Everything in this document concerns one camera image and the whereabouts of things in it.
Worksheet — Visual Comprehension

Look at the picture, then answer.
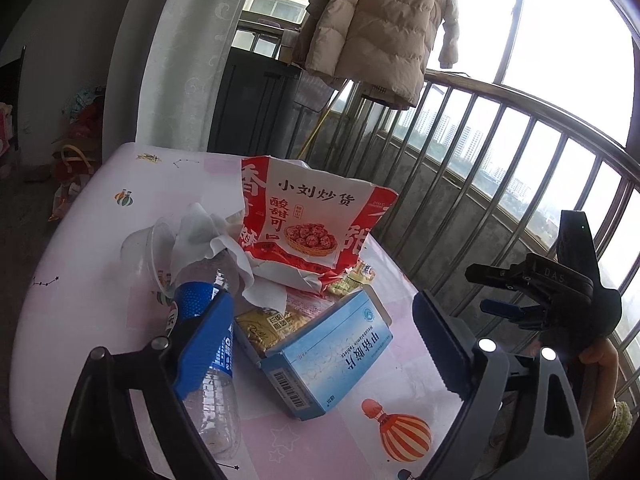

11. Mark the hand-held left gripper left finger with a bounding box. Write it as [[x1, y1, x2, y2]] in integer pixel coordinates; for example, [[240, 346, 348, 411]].
[[62, 289, 237, 480]]

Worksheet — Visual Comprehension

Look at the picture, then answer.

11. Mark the person's right hand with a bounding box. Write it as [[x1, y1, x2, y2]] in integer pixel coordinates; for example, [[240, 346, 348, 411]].
[[579, 337, 622, 406]]

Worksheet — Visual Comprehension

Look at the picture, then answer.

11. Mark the clear plastic wrapper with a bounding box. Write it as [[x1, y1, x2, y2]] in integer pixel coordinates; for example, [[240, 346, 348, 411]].
[[285, 291, 351, 320]]

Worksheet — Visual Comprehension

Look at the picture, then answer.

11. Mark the white lace curtain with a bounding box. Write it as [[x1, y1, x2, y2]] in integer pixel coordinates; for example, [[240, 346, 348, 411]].
[[150, 0, 266, 153]]

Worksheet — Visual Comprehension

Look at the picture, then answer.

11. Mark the metal balcony railing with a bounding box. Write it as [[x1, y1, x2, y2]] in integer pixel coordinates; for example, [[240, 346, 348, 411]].
[[300, 70, 640, 411]]

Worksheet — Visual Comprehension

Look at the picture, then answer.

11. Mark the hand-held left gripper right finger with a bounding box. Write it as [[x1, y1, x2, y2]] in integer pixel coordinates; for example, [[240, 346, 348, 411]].
[[412, 290, 589, 480]]

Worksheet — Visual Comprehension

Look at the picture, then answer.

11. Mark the red white snack bag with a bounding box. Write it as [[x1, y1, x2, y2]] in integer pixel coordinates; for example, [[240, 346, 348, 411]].
[[240, 156, 399, 293]]

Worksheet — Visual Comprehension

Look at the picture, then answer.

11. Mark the clear bottle with blue label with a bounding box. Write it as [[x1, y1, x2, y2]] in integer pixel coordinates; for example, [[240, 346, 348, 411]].
[[162, 252, 242, 461]]

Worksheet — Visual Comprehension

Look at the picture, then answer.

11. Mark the person's right forearm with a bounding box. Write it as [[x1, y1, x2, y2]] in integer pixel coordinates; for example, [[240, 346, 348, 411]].
[[582, 400, 636, 471]]

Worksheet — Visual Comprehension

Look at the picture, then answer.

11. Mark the dark cabinet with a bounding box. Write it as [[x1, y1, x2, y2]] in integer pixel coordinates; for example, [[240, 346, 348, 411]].
[[207, 45, 303, 166]]

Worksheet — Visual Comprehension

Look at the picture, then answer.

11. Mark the clear plastic cup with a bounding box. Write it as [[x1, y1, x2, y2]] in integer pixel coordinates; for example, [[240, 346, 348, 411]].
[[120, 217, 176, 293]]

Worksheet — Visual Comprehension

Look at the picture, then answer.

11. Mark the pile of colourful bags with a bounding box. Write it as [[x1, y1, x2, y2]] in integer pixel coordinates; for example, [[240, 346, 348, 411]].
[[50, 87, 107, 201]]

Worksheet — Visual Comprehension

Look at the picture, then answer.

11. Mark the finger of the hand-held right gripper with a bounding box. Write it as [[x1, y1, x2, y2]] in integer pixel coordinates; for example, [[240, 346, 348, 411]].
[[464, 259, 537, 292], [480, 298, 547, 332]]

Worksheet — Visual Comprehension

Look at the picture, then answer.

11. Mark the white crumpled tissue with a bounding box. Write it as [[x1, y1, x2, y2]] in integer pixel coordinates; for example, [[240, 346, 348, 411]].
[[170, 202, 288, 313]]

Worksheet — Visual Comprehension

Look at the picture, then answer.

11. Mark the beige down jacket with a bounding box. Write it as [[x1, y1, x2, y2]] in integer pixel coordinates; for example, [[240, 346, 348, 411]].
[[291, 0, 460, 109]]

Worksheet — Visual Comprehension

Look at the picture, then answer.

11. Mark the yellow snack packet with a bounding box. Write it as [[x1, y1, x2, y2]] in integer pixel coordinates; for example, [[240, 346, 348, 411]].
[[234, 306, 311, 366], [327, 259, 377, 296]]

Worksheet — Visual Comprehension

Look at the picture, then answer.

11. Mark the light blue medicine box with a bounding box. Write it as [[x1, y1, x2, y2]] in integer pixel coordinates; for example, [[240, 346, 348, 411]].
[[260, 287, 393, 422]]

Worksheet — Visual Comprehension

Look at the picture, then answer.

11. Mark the grey mesh rack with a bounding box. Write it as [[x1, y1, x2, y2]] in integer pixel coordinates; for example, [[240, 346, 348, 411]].
[[292, 77, 336, 113]]

